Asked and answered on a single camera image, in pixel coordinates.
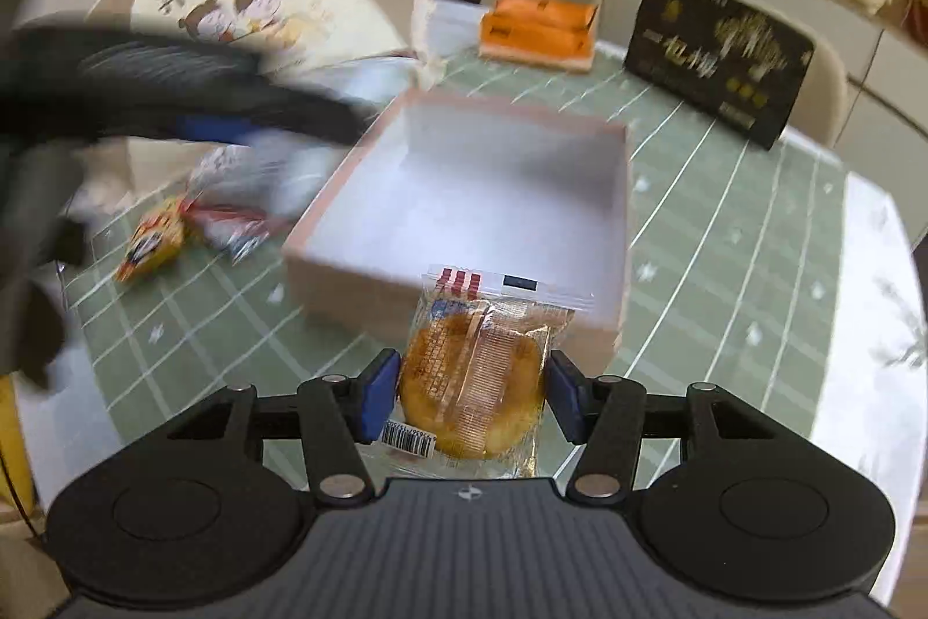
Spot round pastry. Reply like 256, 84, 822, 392
382, 263, 596, 479

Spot orange paper pack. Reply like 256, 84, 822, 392
478, 0, 600, 76

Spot green checked tablecloth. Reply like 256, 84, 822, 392
54, 39, 851, 490

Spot silver white snack packet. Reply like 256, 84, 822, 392
250, 129, 345, 218

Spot red white snack packet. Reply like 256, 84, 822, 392
188, 146, 292, 265

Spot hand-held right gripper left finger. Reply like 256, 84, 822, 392
168, 349, 402, 505

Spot pink cardboard box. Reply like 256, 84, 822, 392
281, 88, 630, 374

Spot black gift box gold print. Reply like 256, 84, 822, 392
625, 0, 814, 150

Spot yellow object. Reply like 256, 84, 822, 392
0, 372, 35, 513

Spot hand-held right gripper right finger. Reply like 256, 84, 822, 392
547, 349, 770, 505

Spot yellow snack packet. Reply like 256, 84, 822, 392
114, 197, 191, 284

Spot white plastic bag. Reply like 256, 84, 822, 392
409, 0, 495, 88

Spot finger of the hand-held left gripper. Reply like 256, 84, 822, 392
108, 107, 263, 150
79, 33, 372, 147

